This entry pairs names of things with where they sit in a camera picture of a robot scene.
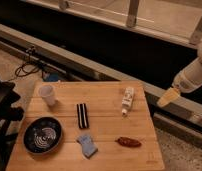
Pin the dark patterned bowl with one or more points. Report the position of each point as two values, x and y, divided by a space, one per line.
42 135

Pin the wooden table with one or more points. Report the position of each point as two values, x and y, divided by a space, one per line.
106 124

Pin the black white striped block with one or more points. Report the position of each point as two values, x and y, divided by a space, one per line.
83 122

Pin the black chair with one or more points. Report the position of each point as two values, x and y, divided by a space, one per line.
8 114

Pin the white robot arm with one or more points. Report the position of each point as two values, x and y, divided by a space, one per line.
186 81

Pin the translucent yellow suction gripper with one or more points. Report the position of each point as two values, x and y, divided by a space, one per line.
170 95

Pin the white tube bottle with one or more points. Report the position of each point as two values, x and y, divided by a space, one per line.
127 100

